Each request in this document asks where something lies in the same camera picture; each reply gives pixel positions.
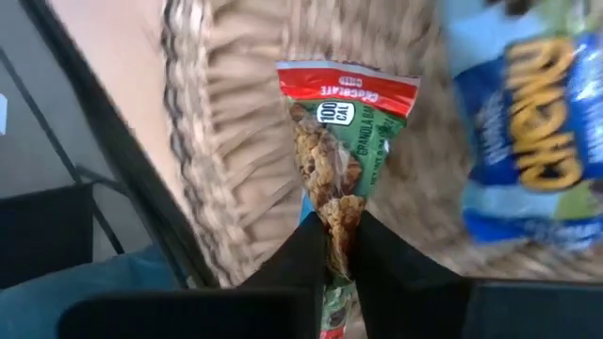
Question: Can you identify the black box-shaped object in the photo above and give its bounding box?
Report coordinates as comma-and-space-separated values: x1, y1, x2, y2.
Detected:
0, 182, 94, 290

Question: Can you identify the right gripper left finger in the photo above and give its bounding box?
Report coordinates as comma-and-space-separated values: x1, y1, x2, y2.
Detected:
57, 211, 330, 339

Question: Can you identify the oatmeal raisin Chewy granola bar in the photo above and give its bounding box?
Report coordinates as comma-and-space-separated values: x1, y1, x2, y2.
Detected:
436, 0, 603, 251

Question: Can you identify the chocolate chip Chewy granola bar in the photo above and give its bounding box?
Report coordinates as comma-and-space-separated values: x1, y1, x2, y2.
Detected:
275, 58, 421, 339

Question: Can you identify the round woven wicker basket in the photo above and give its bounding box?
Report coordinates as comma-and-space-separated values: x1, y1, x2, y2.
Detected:
159, 0, 603, 289

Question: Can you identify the black frame crossbar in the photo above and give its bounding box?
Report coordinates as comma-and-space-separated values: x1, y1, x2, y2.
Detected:
19, 0, 221, 289

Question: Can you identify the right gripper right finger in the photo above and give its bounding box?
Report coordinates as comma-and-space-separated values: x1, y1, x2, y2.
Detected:
350, 209, 603, 339

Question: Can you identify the blue chair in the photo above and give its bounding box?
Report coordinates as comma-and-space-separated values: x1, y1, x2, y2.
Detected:
0, 242, 189, 339

